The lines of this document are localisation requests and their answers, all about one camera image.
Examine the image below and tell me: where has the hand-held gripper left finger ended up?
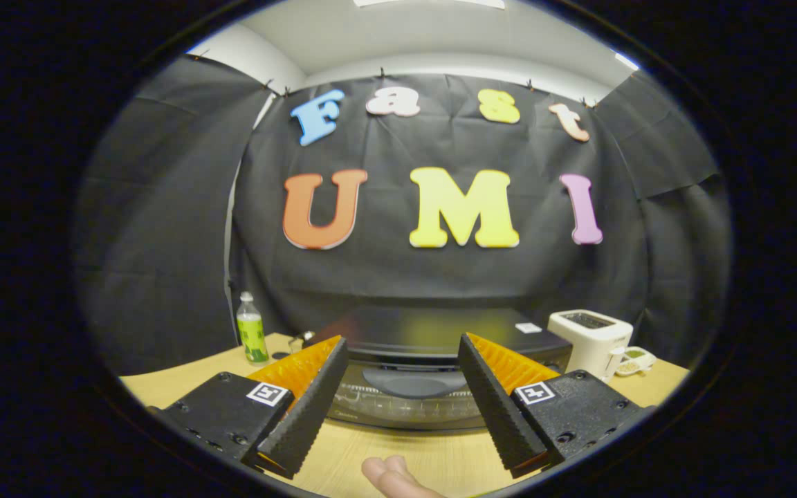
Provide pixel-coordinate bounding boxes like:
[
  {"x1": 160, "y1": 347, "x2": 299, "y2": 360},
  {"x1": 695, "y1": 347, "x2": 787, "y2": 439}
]
[{"x1": 156, "y1": 335, "x2": 349, "y2": 479}]

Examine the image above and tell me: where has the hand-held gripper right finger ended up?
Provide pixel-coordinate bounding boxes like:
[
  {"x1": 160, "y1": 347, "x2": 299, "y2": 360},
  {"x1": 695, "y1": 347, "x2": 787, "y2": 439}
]
[{"x1": 457, "y1": 332, "x2": 655, "y2": 479}]

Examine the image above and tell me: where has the black toaster oven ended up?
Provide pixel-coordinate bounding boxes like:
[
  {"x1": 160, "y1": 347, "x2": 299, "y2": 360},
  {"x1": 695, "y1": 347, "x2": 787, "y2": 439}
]
[{"x1": 302, "y1": 306, "x2": 574, "y2": 433}]

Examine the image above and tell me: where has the white pop-up toaster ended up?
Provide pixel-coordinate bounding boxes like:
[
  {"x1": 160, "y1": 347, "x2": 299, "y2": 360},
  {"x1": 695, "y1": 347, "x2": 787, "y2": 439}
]
[{"x1": 547, "y1": 309, "x2": 634, "y2": 383}]

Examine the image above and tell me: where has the green label plastic bottle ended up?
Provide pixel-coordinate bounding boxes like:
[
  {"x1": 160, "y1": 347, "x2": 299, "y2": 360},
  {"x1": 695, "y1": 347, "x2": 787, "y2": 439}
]
[{"x1": 236, "y1": 291, "x2": 270, "y2": 365}]

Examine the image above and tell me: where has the white divided condiment dish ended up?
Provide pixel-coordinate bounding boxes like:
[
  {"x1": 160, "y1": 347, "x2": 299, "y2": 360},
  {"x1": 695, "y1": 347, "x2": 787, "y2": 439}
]
[{"x1": 614, "y1": 346, "x2": 657, "y2": 378}]

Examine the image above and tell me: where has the long ceiling light panel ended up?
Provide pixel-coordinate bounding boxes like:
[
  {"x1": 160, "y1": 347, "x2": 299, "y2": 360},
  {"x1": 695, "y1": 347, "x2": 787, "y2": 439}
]
[{"x1": 354, "y1": 0, "x2": 506, "y2": 10}]

